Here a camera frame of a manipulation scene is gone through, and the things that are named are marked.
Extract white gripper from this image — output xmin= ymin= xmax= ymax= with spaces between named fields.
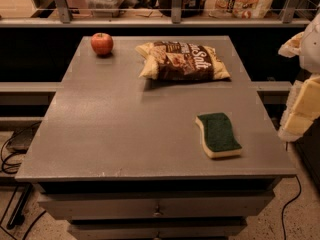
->
xmin=278 ymin=14 xmax=320 ymax=142

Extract green yellow sponge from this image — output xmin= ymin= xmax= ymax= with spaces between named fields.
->
xmin=195 ymin=113 xmax=242 ymax=159

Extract red apple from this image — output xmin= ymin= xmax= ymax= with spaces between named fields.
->
xmin=91 ymin=33 xmax=113 ymax=56

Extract colourful snack bag on shelf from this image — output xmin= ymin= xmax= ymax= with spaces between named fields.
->
xmin=209 ymin=0 xmax=273 ymax=19

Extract brown yellow snack bag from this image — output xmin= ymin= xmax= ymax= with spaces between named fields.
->
xmin=136 ymin=41 xmax=230 ymax=81

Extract grey upper drawer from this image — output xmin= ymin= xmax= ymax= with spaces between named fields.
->
xmin=38 ymin=191 xmax=274 ymax=220

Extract grey drawer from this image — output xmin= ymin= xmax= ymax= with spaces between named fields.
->
xmin=38 ymin=191 xmax=274 ymax=220
xmin=68 ymin=218 xmax=247 ymax=240

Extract grey lower drawer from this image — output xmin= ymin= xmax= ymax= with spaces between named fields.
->
xmin=68 ymin=218 xmax=247 ymax=240

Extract clear plastic container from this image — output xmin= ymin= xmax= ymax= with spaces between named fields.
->
xmin=86 ymin=0 xmax=124 ymax=17

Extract grey metal railing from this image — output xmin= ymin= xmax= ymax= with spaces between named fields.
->
xmin=0 ymin=0 xmax=319 ymax=28

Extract black power adapter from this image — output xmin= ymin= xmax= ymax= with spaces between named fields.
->
xmin=6 ymin=128 xmax=35 ymax=152

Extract black cable right floor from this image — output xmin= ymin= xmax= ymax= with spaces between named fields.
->
xmin=280 ymin=175 xmax=303 ymax=240

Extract black cables left floor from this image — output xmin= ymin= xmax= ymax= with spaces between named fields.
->
xmin=0 ymin=121 xmax=48 ymax=240

